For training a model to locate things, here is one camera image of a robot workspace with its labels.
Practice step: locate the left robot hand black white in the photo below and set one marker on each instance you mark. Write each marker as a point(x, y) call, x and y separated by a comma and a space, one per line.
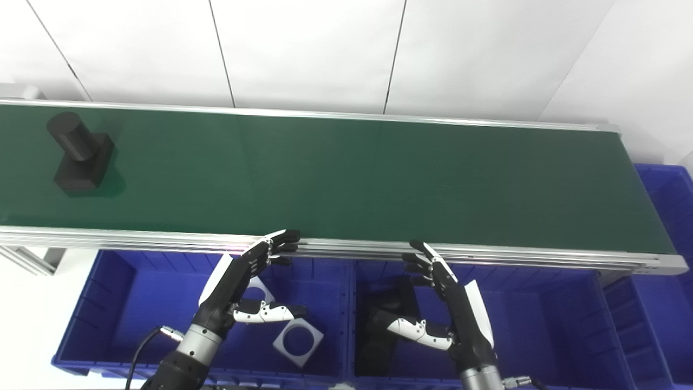
point(230, 281)

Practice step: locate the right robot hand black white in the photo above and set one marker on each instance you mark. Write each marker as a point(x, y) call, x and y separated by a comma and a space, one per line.
point(465, 319)

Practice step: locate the black cylinder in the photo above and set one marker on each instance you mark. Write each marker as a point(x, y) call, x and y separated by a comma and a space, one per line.
point(81, 162)
point(379, 346)

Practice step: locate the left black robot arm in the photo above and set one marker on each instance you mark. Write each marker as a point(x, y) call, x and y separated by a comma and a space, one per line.
point(184, 363)

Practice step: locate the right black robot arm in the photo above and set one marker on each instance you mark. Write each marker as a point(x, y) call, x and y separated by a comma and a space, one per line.
point(482, 379)

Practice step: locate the blue plastic bin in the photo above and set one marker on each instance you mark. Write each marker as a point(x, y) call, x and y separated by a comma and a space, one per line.
point(135, 303)
point(660, 303)
point(541, 325)

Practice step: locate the green conveyor belt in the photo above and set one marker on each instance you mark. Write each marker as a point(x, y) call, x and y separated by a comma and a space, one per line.
point(352, 179)
point(162, 238)

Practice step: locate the aluminium conveyor support leg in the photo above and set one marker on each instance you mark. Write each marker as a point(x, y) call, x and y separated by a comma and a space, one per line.
point(27, 260)

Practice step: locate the grey conveyor end housing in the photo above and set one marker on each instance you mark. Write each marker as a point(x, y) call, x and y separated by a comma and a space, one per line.
point(19, 92)

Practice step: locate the white square plate round hole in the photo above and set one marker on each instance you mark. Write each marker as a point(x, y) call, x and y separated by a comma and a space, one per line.
point(281, 344)
point(265, 292)

